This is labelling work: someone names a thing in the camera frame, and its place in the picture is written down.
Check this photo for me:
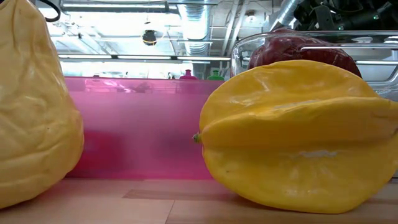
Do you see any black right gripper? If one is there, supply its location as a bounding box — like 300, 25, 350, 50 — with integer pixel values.
294, 0, 336, 31

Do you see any dark red toy pomegranate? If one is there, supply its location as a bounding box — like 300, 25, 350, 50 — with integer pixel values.
248, 27, 363, 78

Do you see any green plastic bottle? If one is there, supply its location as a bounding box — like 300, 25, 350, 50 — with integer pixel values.
207, 70, 225, 81

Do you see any pink plastic bottle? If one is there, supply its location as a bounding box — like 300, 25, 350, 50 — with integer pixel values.
179, 69, 198, 80

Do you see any yellow wrinkled toy fruit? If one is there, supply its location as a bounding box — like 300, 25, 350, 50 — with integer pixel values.
0, 0, 85, 210

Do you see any clear glass bowl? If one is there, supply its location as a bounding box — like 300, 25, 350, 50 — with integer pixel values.
229, 29, 398, 102

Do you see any yellow toy starfruit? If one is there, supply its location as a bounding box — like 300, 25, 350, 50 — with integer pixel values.
192, 59, 398, 215

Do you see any black hanging dome fixture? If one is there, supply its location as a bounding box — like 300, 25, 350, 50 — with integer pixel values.
142, 29, 157, 46

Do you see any red translucent plastic tray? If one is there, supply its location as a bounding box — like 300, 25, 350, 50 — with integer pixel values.
63, 77, 224, 180

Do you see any narrow silver duct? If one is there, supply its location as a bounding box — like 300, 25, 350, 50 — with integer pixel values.
269, 0, 301, 31

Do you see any silver ventilation duct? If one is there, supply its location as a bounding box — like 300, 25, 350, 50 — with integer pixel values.
177, 2, 215, 57

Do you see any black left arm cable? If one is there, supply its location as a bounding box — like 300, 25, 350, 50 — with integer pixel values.
39, 0, 62, 23

